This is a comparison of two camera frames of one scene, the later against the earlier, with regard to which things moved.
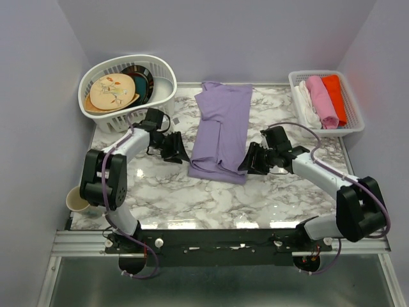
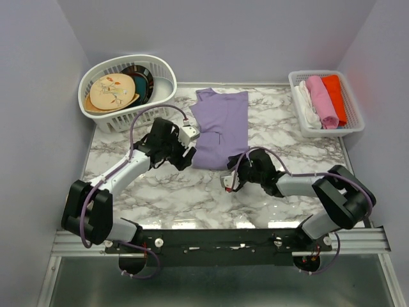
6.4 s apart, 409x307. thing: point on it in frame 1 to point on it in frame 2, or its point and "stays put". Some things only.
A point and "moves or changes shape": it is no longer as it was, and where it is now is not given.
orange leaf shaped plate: (89, 107) stays put
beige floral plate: (110, 91) stays put
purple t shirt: (221, 139) moves or changes shape
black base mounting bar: (216, 247) stays put
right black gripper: (254, 150) to (244, 161)
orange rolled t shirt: (333, 85) stays put
